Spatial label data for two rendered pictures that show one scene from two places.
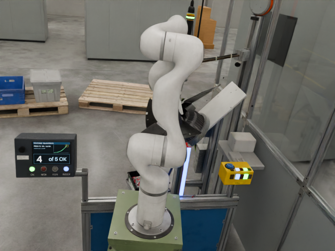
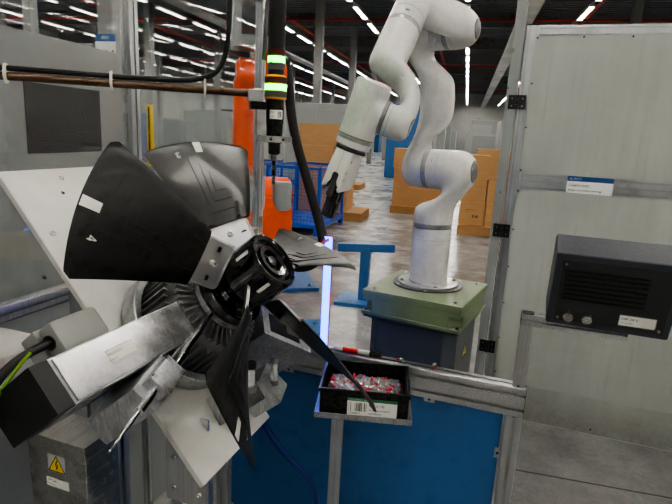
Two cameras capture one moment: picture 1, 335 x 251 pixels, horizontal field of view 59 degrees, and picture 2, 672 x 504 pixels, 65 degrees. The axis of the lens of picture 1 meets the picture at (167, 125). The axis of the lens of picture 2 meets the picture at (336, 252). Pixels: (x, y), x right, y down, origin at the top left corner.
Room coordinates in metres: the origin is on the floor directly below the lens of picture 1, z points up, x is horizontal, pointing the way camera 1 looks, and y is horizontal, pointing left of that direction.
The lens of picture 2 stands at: (2.51, 0.64, 1.47)
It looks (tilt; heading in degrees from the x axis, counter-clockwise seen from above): 13 degrees down; 212
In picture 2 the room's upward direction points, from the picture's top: 3 degrees clockwise
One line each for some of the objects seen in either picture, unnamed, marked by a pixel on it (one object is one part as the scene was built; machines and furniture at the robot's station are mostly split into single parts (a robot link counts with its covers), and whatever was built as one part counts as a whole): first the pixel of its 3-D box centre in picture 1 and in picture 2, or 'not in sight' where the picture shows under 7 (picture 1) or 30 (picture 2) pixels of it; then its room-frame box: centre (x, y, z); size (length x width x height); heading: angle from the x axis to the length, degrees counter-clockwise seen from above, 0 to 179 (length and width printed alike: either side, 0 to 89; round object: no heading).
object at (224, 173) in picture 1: (235, 174); not in sight; (1.38, -0.42, 1.02); 0.16 x 0.10 x 0.11; 103
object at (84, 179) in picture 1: (84, 185); (523, 349); (1.20, 0.39, 0.96); 0.03 x 0.03 x 0.20; 13
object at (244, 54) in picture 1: (242, 55); not in sight; (2.13, -0.47, 1.53); 0.10 x 0.07 x 0.09; 138
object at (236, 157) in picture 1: (237, 158); not in sight; (1.80, -0.53, 0.87); 0.15 x 0.09 x 0.02; 13
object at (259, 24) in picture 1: (231, 129); not in sight; (2.20, -0.53, 0.90); 0.08 x 0.06 x 1.80; 48
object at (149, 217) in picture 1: (151, 203); (429, 255); (0.97, 0.03, 1.10); 0.19 x 0.19 x 0.18
